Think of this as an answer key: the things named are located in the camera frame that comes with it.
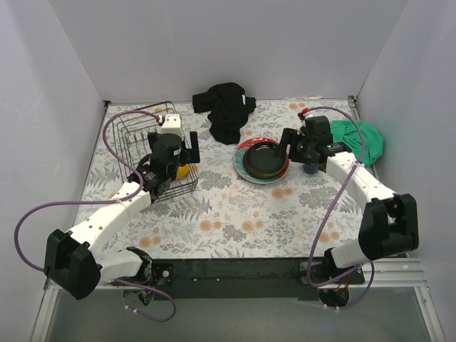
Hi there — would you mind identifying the yellow bowl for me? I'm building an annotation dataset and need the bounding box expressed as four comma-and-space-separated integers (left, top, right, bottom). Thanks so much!
176, 164, 190, 180

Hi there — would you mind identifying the dark blue mug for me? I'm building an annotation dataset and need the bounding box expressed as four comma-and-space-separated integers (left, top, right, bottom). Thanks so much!
303, 164, 319, 175

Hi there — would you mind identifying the large white plate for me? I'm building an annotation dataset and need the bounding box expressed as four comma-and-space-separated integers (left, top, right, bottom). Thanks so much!
234, 138, 290, 185

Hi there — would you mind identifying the orange yellow plate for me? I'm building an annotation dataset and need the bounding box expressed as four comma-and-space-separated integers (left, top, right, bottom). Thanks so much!
242, 144, 290, 179

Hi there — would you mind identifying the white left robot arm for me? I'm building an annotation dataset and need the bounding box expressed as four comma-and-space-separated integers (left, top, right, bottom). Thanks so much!
43, 131, 200, 299

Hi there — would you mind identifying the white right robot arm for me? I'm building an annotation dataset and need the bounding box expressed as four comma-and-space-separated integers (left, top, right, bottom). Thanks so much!
278, 116, 419, 285

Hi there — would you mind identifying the green cloth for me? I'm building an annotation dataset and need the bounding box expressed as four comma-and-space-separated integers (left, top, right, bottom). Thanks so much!
331, 120, 384, 167

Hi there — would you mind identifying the floral table mat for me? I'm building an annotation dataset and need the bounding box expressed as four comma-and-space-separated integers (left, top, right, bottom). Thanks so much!
76, 103, 363, 259

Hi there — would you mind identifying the black cloth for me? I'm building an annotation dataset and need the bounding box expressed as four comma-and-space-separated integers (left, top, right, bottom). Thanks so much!
192, 83, 257, 145

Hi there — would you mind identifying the black wire dish rack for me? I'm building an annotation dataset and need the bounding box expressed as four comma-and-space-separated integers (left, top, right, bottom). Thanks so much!
111, 100, 198, 202

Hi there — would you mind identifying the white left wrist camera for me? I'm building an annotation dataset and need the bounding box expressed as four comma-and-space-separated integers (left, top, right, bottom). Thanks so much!
158, 113, 184, 140

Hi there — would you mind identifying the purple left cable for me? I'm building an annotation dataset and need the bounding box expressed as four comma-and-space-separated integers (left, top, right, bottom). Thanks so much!
14, 110, 177, 321

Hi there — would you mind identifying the purple cable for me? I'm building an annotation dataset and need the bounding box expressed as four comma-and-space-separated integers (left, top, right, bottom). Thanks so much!
14, 110, 177, 321
302, 105, 375, 310

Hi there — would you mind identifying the black base frame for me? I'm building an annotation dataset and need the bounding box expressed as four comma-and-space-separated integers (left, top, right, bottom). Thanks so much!
46, 258, 428, 307

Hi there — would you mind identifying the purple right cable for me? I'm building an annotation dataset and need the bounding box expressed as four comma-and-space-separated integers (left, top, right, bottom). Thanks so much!
302, 105, 375, 310

